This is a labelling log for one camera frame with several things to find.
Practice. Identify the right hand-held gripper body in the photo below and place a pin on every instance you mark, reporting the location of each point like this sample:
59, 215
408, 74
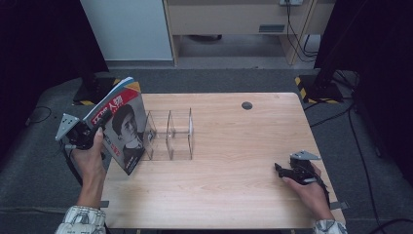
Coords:
302, 169

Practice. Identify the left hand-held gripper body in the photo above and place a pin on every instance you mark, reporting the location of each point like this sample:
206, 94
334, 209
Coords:
78, 131

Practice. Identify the magazine with portrait cover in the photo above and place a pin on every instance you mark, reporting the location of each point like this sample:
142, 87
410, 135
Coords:
125, 130

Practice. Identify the clear acrylic file rack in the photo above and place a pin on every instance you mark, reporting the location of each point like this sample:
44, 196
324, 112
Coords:
172, 136

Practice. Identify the person's right hand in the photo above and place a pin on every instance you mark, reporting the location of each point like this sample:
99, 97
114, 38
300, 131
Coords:
310, 196

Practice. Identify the person's left hand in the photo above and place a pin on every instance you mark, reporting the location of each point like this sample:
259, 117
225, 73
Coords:
89, 162

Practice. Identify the black stand with striped base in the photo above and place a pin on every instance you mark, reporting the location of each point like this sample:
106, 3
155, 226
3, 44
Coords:
92, 91
319, 89

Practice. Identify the grey tape strip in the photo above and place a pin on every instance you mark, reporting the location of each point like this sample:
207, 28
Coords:
104, 204
340, 205

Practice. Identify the round dark table grommet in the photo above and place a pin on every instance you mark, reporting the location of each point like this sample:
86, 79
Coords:
246, 105

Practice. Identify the dark curtain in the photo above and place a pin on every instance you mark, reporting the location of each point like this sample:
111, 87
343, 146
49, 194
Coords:
383, 81
35, 65

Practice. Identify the white panel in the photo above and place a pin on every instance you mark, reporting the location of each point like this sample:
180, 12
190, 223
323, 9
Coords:
126, 29

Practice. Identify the beige wooden desk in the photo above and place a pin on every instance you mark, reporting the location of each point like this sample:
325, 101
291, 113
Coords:
227, 19

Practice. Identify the white power strip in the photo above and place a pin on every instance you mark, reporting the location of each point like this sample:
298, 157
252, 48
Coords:
291, 2

